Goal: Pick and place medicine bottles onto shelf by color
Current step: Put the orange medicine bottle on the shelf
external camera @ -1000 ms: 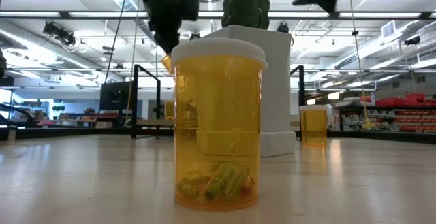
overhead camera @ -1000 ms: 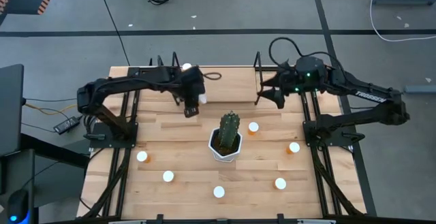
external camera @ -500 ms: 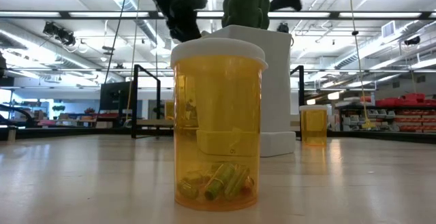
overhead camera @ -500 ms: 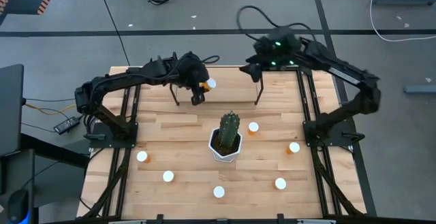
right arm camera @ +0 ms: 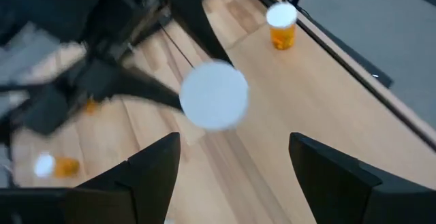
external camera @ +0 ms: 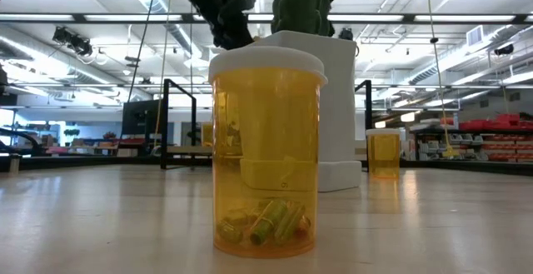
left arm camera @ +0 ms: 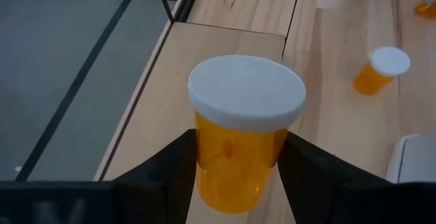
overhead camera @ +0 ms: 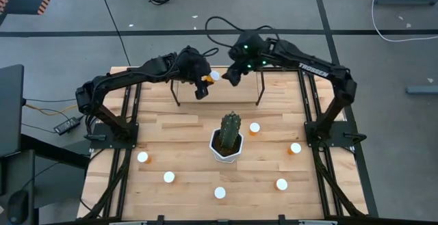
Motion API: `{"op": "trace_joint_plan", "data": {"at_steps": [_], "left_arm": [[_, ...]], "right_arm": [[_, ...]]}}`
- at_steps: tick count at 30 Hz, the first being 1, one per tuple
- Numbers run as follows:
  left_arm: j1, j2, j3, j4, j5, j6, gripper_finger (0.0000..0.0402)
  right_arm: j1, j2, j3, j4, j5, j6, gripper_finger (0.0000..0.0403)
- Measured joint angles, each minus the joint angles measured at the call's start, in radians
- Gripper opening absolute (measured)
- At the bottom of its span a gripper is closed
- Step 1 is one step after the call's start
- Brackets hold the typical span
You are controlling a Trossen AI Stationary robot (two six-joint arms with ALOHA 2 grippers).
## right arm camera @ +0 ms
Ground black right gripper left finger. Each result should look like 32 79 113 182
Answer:
0 132 181 224

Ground orange pill bottle white cap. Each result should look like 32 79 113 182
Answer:
83 97 100 116
178 59 250 132
33 151 81 179
265 1 299 51

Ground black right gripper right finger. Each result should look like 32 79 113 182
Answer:
289 132 436 224

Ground black metal table frame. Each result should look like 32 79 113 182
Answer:
238 0 436 152

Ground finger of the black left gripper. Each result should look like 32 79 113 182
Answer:
169 0 234 65
102 63 183 112

